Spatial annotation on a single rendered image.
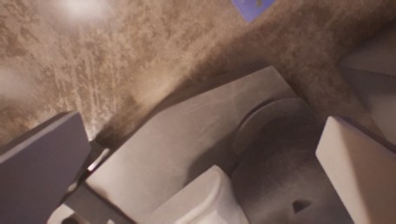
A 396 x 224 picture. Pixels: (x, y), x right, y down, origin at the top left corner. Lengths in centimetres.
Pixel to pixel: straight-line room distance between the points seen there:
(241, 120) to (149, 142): 20
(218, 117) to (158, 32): 28
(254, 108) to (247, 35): 22
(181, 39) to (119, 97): 24
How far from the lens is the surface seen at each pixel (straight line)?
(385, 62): 55
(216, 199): 32
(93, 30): 63
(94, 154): 60
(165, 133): 43
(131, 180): 51
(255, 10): 56
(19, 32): 75
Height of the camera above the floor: 55
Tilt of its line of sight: 71 degrees down
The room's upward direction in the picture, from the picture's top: 172 degrees counter-clockwise
